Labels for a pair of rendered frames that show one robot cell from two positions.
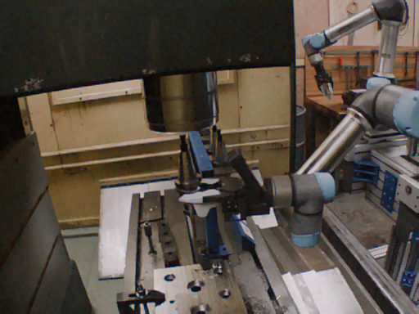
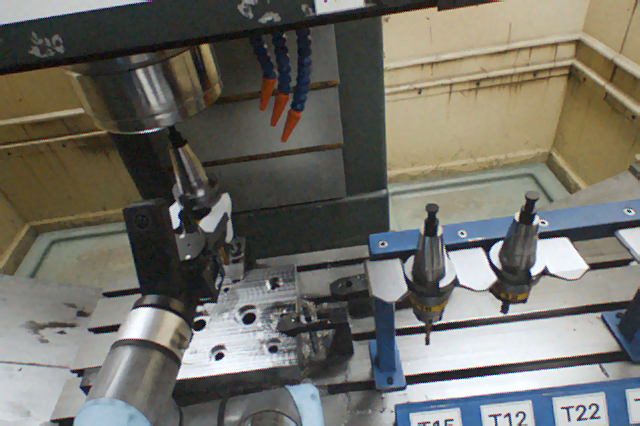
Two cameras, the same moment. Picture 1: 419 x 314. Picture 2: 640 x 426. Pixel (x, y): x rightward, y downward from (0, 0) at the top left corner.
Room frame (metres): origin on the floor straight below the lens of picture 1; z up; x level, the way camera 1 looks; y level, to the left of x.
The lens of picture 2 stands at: (0.95, -0.41, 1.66)
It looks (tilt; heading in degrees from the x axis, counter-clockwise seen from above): 41 degrees down; 100
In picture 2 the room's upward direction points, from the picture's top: 10 degrees counter-clockwise
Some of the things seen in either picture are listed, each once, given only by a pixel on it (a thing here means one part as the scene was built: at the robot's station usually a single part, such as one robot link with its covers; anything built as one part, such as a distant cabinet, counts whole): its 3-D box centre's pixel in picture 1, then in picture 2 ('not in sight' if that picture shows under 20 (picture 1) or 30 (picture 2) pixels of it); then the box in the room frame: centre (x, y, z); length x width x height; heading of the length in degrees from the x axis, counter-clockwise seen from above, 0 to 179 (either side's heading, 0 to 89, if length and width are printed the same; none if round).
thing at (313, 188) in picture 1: (310, 190); (126, 411); (0.70, -0.24, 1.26); 0.11 x 0.08 x 0.09; 89
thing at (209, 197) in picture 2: (188, 182); (197, 192); (0.70, 0.05, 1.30); 0.06 x 0.06 x 0.03
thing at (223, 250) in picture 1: (210, 217); (384, 318); (0.95, 0.01, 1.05); 0.10 x 0.05 x 0.30; 97
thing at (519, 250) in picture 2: (214, 139); (521, 238); (1.12, -0.02, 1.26); 0.04 x 0.04 x 0.07
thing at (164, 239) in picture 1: (167, 245); (392, 285); (0.98, 0.17, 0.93); 0.26 x 0.05 x 0.06; 12
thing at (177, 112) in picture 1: (180, 96); (139, 51); (0.70, 0.05, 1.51); 0.16 x 0.16 x 0.12
